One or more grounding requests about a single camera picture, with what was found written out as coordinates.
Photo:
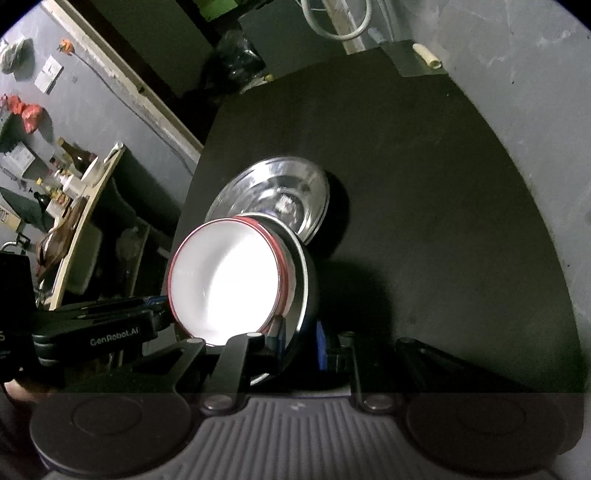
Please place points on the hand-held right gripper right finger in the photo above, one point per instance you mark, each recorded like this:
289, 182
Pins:
322, 346

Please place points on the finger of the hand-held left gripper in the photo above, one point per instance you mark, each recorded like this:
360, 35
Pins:
162, 319
157, 301

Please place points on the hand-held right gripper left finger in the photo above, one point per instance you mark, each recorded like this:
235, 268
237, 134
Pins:
277, 339

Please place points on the stainless steel bowl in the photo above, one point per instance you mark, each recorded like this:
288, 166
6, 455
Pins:
304, 295

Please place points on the white bowl with red rim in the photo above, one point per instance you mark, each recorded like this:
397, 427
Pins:
226, 281

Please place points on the stainless steel plate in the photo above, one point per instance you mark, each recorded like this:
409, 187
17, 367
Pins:
295, 194

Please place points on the white dish on shelf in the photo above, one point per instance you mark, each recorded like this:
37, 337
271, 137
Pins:
91, 171

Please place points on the dark glass bottle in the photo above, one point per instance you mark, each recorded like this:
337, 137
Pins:
76, 154

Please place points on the black plastic bags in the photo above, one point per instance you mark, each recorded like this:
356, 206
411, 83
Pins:
240, 64

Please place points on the grey-green hanging cloth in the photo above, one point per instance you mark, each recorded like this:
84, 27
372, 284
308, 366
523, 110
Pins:
16, 55

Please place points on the grey cabinet box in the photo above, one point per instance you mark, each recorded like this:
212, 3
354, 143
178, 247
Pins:
286, 41

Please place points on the grey plastic sheet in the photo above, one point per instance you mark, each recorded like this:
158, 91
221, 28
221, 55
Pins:
404, 60

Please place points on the green box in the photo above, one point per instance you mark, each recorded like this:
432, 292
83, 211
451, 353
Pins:
217, 7

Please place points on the white vertical pipe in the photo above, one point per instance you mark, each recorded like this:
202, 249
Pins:
355, 45

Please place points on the rolled white paper tube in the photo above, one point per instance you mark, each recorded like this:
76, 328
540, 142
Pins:
427, 55

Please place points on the white door frame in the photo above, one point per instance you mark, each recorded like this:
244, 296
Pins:
138, 87

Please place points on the red wall decorations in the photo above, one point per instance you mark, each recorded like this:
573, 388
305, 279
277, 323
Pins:
23, 110

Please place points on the white wall paper card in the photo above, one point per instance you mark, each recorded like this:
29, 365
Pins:
48, 74

